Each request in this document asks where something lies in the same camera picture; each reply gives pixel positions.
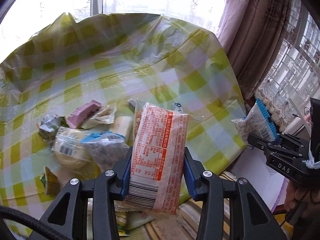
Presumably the yellow triangular snack packet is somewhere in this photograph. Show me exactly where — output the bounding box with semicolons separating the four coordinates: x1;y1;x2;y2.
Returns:
40;166;60;196

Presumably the blue-edged grain snack bag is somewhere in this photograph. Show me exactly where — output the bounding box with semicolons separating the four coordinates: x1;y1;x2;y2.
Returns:
231;104;263;146

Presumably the small grey wrapped bar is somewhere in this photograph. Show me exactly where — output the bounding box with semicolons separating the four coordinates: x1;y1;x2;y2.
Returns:
127;99;136;110

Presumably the blue white candy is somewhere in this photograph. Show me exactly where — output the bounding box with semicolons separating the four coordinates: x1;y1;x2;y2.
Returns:
171;102;183;113

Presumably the right hand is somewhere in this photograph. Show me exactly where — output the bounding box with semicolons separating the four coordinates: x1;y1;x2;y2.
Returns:
284;181;319;218

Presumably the round pale cake packet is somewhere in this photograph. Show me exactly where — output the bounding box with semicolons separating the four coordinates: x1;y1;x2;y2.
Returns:
52;127;92;170

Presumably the pale yellow cake packet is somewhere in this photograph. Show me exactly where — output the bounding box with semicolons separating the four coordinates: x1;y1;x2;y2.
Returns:
109;115;133;143

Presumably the white lace sheer curtain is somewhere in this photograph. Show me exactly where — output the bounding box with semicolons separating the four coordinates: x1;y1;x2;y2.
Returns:
255;0;319;132

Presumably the orange printed cracker packet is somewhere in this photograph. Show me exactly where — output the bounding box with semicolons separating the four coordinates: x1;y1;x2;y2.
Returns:
124;100;204;216

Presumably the green silver crumpled wrapper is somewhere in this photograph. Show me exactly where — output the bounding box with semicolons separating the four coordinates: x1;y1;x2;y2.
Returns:
37;114;66;142

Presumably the dark seed blue-edged bag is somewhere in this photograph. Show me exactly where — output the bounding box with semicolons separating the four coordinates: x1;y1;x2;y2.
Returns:
80;131;129;172

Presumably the green checkered plastic tablecloth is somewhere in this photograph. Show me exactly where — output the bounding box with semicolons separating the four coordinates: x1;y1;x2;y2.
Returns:
1;14;245;218

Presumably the pink wrapped snack bar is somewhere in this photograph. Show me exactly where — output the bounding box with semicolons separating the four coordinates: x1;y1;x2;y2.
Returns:
66;100;101;128

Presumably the pink patterned curtain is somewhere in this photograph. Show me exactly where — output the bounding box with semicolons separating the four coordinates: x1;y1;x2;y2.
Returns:
218;0;292;100

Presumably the crumpled cream wrapper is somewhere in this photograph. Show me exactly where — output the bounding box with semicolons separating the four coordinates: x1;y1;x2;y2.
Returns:
80;103;117;129

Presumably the black cable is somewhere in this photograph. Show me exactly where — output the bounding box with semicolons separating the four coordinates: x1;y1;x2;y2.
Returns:
0;205;71;240

